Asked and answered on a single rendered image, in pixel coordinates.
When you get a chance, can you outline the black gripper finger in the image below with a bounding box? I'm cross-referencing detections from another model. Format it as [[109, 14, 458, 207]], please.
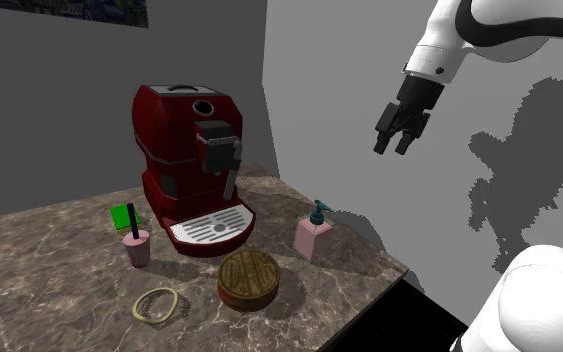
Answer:
[[394, 127, 426, 157], [372, 101, 401, 156]]

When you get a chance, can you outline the pink soap dispenser bottle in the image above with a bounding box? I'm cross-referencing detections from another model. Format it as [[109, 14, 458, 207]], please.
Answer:
[[293, 198, 335, 263]]

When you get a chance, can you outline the red coffee machine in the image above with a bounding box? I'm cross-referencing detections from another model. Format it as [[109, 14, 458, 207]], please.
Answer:
[[131, 83, 257, 259]]

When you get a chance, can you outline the round brown tin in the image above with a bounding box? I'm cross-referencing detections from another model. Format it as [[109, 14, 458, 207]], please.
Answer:
[[215, 248, 282, 313]]

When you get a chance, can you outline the pink cup with dark straw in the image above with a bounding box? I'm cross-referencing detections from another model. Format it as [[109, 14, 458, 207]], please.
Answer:
[[121, 202, 152, 269]]

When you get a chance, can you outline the green and yellow sponge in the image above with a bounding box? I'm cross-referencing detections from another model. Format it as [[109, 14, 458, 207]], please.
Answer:
[[109, 203, 142, 236]]

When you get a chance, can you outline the yellow rubber band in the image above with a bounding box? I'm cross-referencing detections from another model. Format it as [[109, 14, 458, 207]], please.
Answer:
[[131, 286, 180, 326]]

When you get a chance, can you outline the dark wall picture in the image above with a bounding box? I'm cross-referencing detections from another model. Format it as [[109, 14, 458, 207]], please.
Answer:
[[0, 0, 150, 29]]

